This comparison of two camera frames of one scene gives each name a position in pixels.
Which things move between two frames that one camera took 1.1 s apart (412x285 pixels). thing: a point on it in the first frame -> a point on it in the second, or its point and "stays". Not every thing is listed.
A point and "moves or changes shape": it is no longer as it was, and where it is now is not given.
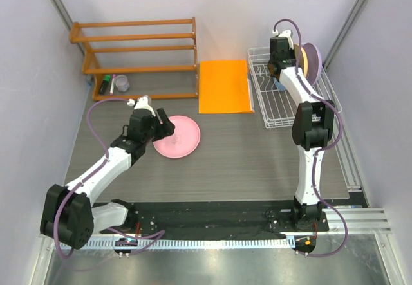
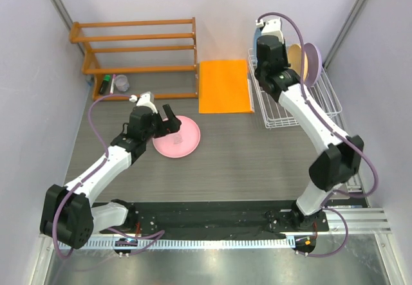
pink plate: (183, 143) stays
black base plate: (222, 218) stays
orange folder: (224, 87) stays
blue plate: (279, 86) moves or changes shape
